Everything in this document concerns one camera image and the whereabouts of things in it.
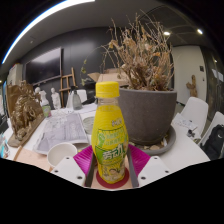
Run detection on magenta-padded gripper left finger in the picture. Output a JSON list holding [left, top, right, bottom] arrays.
[[51, 144, 97, 188]]

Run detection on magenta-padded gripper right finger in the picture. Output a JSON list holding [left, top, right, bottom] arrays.
[[127, 143, 172, 188]]

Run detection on yellow drink bottle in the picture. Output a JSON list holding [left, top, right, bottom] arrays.
[[91, 81, 130, 184]]

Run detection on grey plant saucer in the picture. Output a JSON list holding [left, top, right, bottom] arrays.
[[128, 124, 177, 157]]

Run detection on grey printed sheet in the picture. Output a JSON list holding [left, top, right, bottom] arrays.
[[33, 112, 89, 155]]

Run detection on light wooden board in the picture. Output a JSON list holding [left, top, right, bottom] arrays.
[[12, 145, 134, 191]]

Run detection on small white bowl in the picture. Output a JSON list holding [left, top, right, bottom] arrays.
[[82, 115, 96, 135]]

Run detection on stack of papers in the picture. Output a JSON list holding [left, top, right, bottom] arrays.
[[171, 112, 199, 138]]

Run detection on dried plant in grey pot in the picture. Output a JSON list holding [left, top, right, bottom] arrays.
[[80, 9, 178, 146]]

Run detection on white spray bottle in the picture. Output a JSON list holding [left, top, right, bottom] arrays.
[[39, 89, 52, 118]]

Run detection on black backpack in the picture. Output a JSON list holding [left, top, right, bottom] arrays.
[[200, 124, 224, 161]]

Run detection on grey glass jug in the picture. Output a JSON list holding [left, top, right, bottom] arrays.
[[71, 89, 83, 110]]

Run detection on colourful book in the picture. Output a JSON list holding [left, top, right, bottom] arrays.
[[0, 133, 11, 159]]

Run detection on brown clay relief sculpture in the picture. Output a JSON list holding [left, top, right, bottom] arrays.
[[5, 79, 46, 148]]

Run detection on wooden easel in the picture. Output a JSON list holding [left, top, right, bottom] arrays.
[[59, 67, 78, 108]]

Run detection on wooden figure sculpture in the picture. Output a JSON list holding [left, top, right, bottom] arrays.
[[185, 74, 198, 98]]

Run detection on brown cardboard box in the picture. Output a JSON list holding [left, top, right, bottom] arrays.
[[87, 68, 129, 88]]

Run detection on white cabinet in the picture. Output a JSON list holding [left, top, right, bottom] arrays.
[[6, 63, 24, 87]]

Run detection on black wall screen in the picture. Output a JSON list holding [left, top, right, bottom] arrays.
[[24, 46, 63, 85]]

